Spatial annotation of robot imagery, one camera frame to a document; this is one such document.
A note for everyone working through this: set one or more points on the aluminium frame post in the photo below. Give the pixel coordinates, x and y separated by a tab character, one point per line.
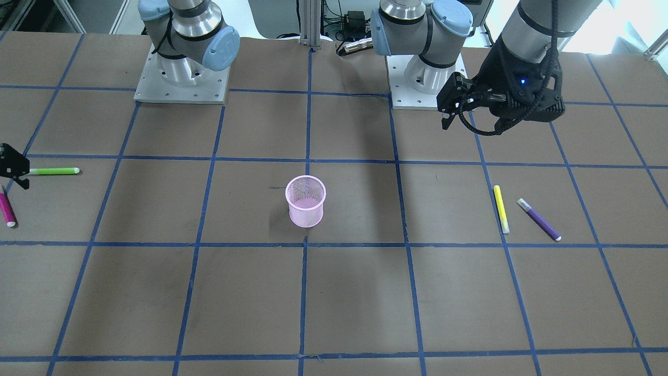
309	23

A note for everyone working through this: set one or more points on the yellow pen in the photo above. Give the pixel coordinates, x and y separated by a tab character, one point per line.
503	219

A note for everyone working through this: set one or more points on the green pen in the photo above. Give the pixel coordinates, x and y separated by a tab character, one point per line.
51	171

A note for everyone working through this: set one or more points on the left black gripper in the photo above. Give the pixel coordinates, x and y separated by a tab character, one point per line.
497	67

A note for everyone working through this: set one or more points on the purple pen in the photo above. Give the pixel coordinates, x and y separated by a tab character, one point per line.
539	220

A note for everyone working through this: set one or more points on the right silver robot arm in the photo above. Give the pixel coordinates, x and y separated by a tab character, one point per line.
69	94

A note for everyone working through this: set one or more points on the black power adapter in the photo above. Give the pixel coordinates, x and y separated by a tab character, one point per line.
354	21

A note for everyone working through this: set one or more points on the pink mesh cup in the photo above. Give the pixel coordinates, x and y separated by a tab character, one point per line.
305	196

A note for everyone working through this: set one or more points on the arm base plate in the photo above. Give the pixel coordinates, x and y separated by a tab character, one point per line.
414	85
189	73

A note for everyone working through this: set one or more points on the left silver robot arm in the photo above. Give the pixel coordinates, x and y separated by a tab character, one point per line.
436	30

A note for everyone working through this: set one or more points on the pink pen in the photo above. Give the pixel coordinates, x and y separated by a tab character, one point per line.
7	210

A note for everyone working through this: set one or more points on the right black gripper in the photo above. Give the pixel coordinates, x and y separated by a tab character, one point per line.
11	162

